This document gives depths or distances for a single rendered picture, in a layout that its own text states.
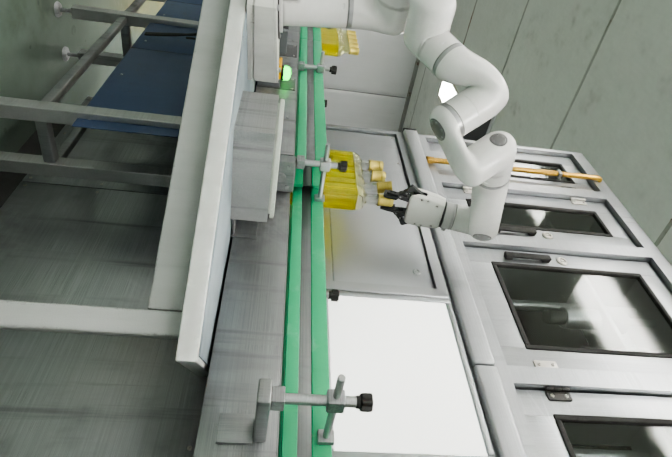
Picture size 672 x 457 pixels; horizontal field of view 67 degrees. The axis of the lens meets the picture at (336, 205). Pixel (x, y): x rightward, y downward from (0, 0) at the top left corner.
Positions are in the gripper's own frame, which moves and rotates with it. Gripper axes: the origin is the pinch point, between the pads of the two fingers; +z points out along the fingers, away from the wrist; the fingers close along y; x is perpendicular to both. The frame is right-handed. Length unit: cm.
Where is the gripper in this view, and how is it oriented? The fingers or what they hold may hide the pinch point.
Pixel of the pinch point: (389, 200)
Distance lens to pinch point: 145.5
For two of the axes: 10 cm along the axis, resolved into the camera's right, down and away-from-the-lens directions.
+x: -2.1, 5.4, -8.1
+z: -9.7, -2.4, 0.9
